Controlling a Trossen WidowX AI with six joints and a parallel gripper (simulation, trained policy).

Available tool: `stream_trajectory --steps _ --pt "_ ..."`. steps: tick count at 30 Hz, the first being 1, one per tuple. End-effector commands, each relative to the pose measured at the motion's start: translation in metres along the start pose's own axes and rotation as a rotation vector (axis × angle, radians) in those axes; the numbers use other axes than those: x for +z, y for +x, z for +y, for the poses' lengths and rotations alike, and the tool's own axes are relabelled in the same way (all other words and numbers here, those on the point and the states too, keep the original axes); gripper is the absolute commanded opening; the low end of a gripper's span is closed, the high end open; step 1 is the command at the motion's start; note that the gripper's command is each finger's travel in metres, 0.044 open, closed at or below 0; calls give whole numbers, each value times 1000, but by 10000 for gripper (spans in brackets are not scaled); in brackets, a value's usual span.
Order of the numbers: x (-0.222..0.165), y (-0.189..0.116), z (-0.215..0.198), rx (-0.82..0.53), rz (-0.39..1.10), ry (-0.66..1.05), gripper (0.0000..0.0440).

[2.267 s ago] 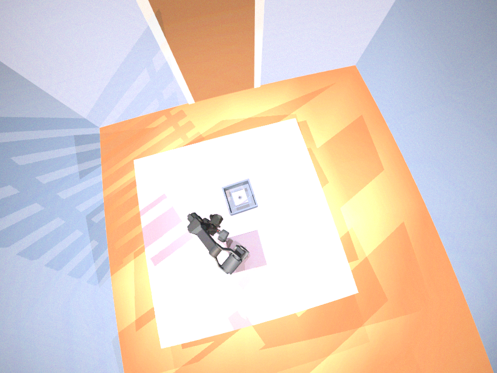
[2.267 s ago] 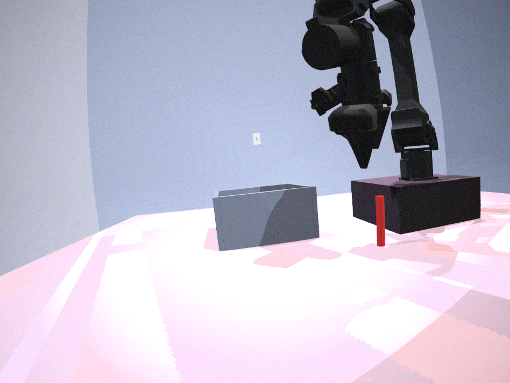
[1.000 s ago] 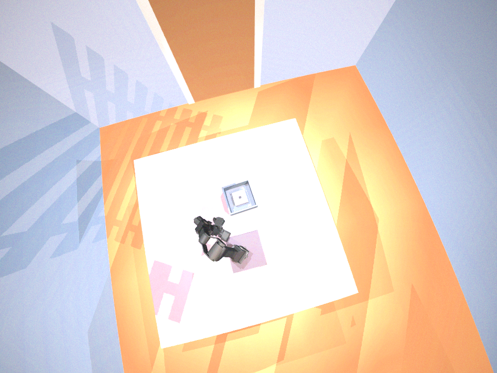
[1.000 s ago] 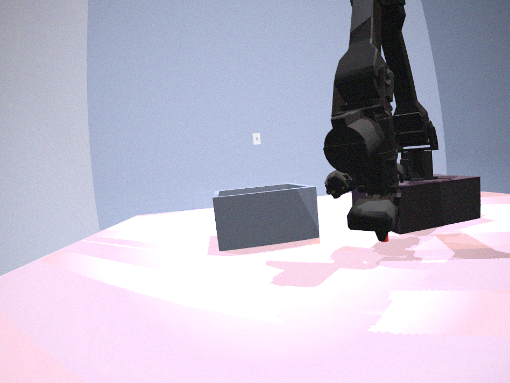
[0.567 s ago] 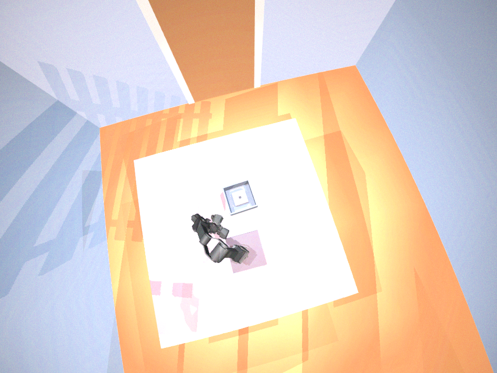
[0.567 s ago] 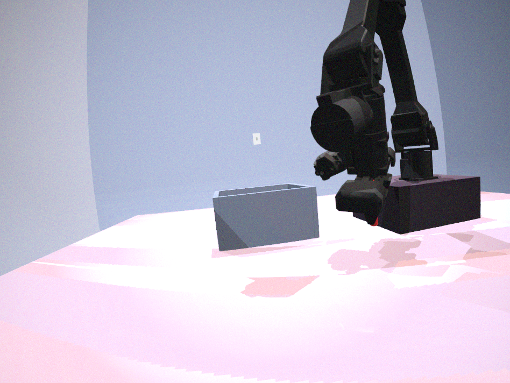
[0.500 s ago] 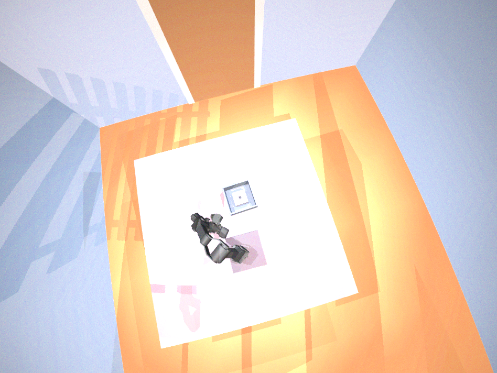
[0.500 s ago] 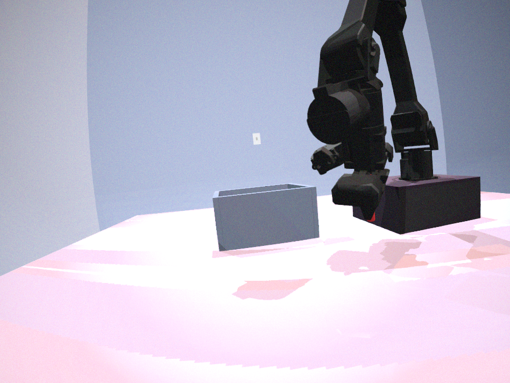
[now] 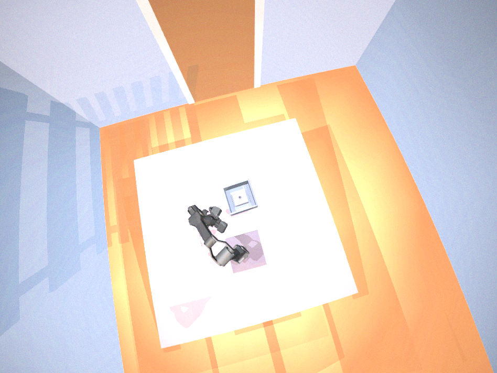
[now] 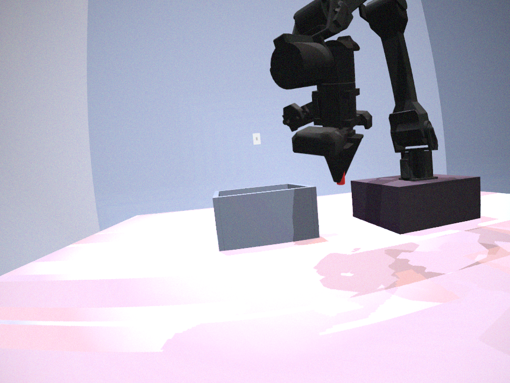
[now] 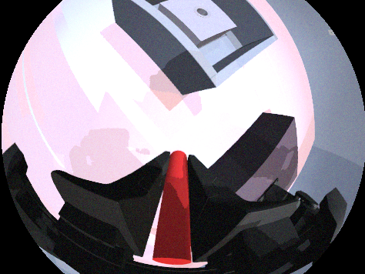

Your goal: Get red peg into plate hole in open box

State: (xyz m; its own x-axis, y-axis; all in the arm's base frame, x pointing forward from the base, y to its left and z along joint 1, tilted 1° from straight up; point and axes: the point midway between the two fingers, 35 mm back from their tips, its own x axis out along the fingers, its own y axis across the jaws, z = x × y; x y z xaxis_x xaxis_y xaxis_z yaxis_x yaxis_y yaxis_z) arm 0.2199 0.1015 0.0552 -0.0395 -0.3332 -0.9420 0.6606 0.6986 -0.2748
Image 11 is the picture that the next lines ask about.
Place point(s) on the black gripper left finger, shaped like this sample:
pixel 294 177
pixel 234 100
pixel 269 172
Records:
pixel 129 203

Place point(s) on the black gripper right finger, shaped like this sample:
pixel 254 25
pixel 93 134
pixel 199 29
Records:
pixel 217 214

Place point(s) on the red peg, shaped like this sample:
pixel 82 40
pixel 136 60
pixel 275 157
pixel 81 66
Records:
pixel 173 242

